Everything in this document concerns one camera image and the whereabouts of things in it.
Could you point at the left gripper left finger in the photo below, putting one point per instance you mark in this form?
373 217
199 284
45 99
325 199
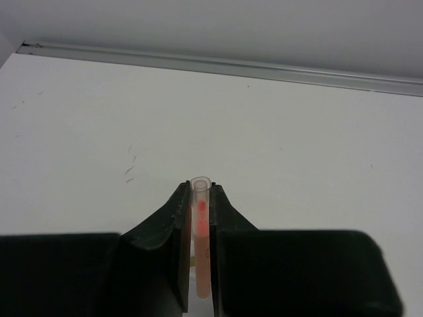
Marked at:
144 272

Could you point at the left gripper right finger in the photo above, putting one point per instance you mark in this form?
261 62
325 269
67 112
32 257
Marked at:
295 272

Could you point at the aluminium back frame rail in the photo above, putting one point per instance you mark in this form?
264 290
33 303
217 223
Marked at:
249 69

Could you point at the orange highlighter pen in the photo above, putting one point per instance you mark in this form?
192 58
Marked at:
200 208

